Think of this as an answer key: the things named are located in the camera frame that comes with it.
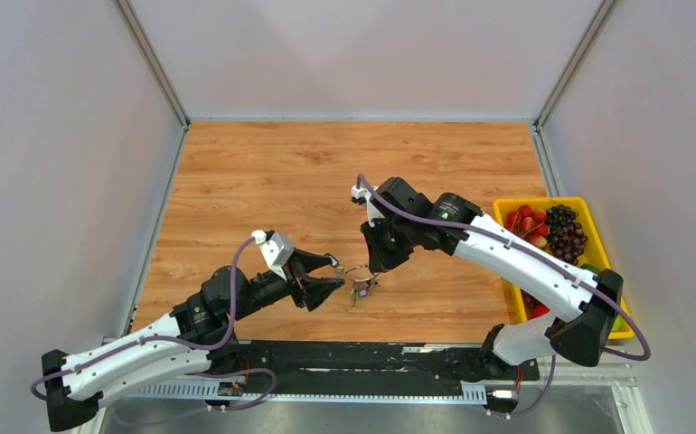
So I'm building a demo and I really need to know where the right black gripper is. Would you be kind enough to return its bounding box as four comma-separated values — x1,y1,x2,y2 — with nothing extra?
360,214,418,273

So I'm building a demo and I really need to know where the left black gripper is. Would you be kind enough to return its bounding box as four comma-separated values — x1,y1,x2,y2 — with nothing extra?
231,246,346,320

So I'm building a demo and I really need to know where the keyring with key bunch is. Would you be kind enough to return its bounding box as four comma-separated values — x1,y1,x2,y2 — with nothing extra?
343,264,380,307

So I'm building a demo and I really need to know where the key with black tag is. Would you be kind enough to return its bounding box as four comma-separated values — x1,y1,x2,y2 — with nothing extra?
326,253,345,279

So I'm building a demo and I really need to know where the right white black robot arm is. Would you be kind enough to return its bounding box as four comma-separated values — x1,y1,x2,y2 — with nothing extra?
351,176,623,378

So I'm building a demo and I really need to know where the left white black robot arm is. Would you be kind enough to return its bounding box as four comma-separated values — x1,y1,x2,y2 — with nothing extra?
37,249,344,432

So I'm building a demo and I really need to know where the red cherries bunch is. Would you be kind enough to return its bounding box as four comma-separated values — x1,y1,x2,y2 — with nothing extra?
503,204,550,250

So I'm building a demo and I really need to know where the red apple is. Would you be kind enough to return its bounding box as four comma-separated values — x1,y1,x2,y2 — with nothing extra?
530,303,550,319

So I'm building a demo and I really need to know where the dark purple grapes bunch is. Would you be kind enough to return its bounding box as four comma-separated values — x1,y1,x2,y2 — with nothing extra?
546,204,588,266

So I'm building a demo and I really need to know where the yellow plastic tray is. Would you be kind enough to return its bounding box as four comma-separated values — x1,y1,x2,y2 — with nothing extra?
492,196,636,342

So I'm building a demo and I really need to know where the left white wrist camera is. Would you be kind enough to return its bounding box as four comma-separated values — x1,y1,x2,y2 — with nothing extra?
251,230,295,280

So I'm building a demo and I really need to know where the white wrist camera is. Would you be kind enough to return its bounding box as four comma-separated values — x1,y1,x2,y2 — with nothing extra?
251,230,295,280
351,185,385,227

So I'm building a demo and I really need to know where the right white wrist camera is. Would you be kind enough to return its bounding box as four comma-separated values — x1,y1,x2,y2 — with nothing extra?
351,185,385,227

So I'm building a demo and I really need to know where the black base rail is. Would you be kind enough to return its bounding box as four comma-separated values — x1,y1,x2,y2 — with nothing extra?
209,340,540,398

